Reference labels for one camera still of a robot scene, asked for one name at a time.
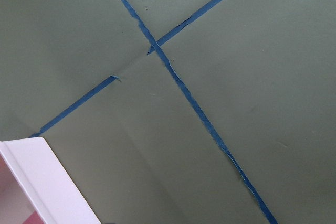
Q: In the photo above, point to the red foam block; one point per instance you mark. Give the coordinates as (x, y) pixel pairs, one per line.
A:
(34, 218)

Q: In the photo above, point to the pink plastic bin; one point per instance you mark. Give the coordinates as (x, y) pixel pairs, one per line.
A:
(33, 179)

